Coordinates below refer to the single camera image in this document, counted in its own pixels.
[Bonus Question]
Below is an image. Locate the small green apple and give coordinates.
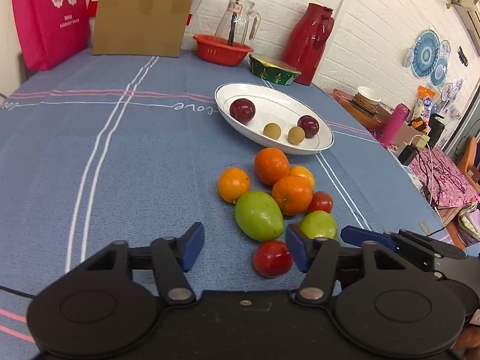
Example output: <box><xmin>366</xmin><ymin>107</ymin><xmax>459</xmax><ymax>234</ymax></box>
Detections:
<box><xmin>299</xmin><ymin>211</ymin><xmax>338</xmax><ymax>239</ymax></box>

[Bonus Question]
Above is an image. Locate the red tomato fruit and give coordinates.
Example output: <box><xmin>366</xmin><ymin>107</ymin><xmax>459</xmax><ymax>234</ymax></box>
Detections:
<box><xmin>253</xmin><ymin>241</ymin><xmax>294</xmax><ymax>278</ymax></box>

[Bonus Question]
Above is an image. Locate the red yellow nectarine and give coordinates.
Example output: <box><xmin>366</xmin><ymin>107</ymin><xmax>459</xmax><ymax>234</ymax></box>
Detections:
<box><xmin>306</xmin><ymin>191</ymin><xmax>334</xmax><ymax>214</ymax></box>

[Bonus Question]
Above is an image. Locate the large orange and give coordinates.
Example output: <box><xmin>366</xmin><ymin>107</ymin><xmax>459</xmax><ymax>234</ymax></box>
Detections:
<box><xmin>272</xmin><ymin>175</ymin><xmax>313</xmax><ymax>216</ymax></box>

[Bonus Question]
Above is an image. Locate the large green apple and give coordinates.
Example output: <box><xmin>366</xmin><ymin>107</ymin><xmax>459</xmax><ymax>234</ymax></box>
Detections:
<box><xmin>234</xmin><ymin>191</ymin><xmax>285</xmax><ymax>242</ymax></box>

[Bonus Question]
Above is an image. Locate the brown longan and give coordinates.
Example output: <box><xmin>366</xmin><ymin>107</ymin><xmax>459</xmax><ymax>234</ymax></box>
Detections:
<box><xmin>263</xmin><ymin>123</ymin><xmax>281</xmax><ymax>140</ymax></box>
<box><xmin>287</xmin><ymin>126</ymin><xmax>306</xmax><ymax>145</ymax></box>

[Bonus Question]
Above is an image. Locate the small dark red plum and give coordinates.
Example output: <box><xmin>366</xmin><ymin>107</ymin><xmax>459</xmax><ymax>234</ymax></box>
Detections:
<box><xmin>297</xmin><ymin>115</ymin><xmax>320</xmax><ymax>139</ymax></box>

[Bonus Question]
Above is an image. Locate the brown longan front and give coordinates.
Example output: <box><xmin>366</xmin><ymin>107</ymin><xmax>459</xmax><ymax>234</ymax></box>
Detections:
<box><xmin>263</xmin><ymin>123</ymin><xmax>281</xmax><ymax>140</ymax></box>

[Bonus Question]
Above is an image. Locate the large dark red plum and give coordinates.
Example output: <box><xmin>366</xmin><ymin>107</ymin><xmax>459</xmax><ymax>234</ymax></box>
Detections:
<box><xmin>229</xmin><ymin>98</ymin><xmax>256</xmax><ymax>124</ymax></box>

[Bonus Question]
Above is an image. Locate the yellow orange right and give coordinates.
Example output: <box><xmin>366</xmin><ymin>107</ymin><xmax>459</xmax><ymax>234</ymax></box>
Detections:
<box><xmin>289</xmin><ymin>165</ymin><xmax>316</xmax><ymax>189</ymax></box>

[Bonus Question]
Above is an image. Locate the small orange left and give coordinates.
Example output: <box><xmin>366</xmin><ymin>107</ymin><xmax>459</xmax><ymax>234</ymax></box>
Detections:
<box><xmin>217</xmin><ymin>167</ymin><xmax>251</xmax><ymax>204</ymax></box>

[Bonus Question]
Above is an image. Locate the pink water bottle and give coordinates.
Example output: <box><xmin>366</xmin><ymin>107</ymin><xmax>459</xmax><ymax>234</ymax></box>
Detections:
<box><xmin>379</xmin><ymin>103</ymin><xmax>410</xmax><ymax>148</ymax></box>

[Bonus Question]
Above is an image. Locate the blue striped tablecloth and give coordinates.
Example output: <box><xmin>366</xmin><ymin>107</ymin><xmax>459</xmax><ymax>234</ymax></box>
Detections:
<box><xmin>1</xmin><ymin>51</ymin><xmax>441</xmax><ymax>359</ymax></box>

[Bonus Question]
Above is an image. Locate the white ceramic plate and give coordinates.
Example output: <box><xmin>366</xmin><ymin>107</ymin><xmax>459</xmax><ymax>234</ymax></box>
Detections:
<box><xmin>215</xmin><ymin>83</ymin><xmax>335</xmax><ymax>155</ymax></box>

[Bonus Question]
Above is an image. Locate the green instant noodle bowl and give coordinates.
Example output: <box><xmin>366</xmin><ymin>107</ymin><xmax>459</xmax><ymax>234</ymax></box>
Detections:
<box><xmin>249</xmin><ymin>54</ymin><xmax>301</xmax><ymax>86</ymax></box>

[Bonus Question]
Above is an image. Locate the red thermos jug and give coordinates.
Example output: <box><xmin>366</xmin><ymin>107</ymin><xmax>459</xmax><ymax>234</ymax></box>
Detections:
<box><xmin>281</xmin><ymin>3</ymin><xmax>335</xmax><ymax>86</ymax></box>

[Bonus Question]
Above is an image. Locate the red plastic basket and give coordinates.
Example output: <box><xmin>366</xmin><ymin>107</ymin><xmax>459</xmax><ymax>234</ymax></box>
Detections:
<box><xmin>193</xmin><ymin>34</ymin><xmax>254</xmax><ymax>67</ymax></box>

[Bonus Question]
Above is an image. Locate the glass pitcher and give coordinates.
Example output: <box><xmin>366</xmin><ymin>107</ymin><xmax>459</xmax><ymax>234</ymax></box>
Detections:
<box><xmin>215</xmin><ymin>0</ymin><xmax>262</xmax><ymax>46</ymax></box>

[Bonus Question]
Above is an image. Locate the cardboard box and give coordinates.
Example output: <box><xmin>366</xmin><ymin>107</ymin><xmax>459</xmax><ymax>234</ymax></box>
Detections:
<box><xmin>92</xmin><ymin>0</ymin><xmax>192</xmax><ymax>58</ymax></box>

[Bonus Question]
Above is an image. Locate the pink tote bag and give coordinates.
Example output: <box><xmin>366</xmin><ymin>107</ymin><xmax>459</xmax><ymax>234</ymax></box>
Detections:
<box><xmin>11</xmin><ymin>0</ymin><xmax>89</xmax><ymax>71</ymax></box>

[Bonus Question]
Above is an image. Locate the black cable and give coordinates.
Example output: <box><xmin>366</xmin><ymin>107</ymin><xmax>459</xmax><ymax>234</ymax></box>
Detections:
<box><xmin>0</xmin><ymin>284</ymin><xmax>37</xmax><ymax>301</ymax></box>

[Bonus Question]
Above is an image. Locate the blue wall plates decoration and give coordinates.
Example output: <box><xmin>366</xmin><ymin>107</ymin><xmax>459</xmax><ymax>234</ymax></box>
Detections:
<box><xmin>403</xmin><ymin>29</ymin><xmax>452</xmax><ymax>88</ymax></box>

